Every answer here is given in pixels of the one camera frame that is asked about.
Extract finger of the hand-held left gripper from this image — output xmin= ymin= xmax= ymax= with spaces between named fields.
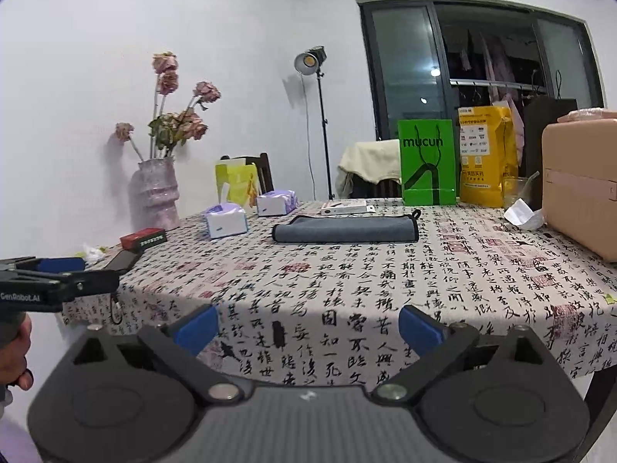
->
xmin=57 ymin=269 xmax=120 ymax=302
xmin=0 ymin=257 xmax=86 ymax=277

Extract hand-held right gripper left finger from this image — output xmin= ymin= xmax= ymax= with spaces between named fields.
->
xmin=72 ymin=305 xmax=254 ymax=408

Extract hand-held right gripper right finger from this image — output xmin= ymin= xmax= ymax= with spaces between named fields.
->
xmin=369 ymin=305 xmax=548 ymax=407

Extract grey towel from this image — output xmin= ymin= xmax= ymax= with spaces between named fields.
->
xmin=271 ymin=208 xmax=421 ymax=245

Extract person's left hand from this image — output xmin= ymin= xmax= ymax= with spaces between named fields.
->
xmin=0 ymin=313 xmax=34 ymax=392

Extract crumpled white plastic wrapper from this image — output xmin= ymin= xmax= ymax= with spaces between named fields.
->
xmin=74 ymin=242 xmax=108 ymax=265

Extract black phone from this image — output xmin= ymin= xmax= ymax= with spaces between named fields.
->
xmin=103 ymin=249 xmax=143 ymax=277

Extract red small box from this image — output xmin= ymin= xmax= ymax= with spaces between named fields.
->
xmin=120 ymin=228 xmax=168 ymax=252

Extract purple ceramic vase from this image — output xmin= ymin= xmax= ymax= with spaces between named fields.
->
xmin=131 ymin=157 xmax=182 ymax=232

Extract purple white tissue pack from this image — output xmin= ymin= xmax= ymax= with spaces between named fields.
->
xmin=255 ymin=189 xmax=298 ymax=217
xmin=205 ymin=203 xmax=249 ymax=240

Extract flat white box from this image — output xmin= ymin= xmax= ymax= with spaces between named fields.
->
xmin=320 ymin=199 xmax=377 ymax=216

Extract dark chair under cloth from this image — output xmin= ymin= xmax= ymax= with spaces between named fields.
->
xmin=351 ymin=174 xmax=404 ymax=199

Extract yellow green gift bag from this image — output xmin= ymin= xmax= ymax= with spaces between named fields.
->
xmin=214 ymin=161 xmax=261 ymax=208

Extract crumpled white paper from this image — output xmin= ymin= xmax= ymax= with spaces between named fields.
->
xmin=504 ymin=198 xmax=547 ymax=231

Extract green paper bag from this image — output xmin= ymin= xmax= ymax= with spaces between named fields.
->
xmin=398 ymin=119 xmax=458 ymax=206

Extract clear plastic cup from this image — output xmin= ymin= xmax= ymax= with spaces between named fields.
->
xmin=502 ymin=171 xmax=541 ymax=211

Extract dried pink roses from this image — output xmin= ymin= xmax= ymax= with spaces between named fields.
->
xmin=115 ymin=51 xmax=223 ymax=162

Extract cream cloth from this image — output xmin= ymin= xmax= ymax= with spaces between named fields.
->
xmin=336 ymin=139 xmax=402 ymax=198

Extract dark wooden chair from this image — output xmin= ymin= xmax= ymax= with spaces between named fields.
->
xmin=221 ymin=153 xmax=275 ymax=194

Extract yellow plastic bag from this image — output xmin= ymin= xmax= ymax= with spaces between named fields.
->
xmin=457 ymin=105 xmax=521 ymax=210

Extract beige suitcase box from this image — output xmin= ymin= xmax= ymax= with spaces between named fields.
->
xmin=541 ymin=117 xmax=617 ymax=264

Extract black paper bag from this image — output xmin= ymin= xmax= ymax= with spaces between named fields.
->
xmin=523 ymin=70 xmax=579 ymax=209

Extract dark framed glass window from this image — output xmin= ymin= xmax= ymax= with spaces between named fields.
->
xmin=357 ymin=0 xmax=609 ymax=144

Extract pink bubble wrap bundle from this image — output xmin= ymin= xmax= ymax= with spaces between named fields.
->
xmin=558 ymin=107 xmax=617 ymax=124

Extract hanging pink garment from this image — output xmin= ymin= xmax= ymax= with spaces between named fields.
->
xmin=481 ymin=33 xmax=524 ymax=142

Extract studio light on stand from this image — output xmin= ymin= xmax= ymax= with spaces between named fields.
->
xmin=293 ymin=46 xmax=339 ymax=201

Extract metal clothes rail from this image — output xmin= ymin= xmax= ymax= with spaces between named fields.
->
xmin=449 ymin=77 xmax=548 ymax=96

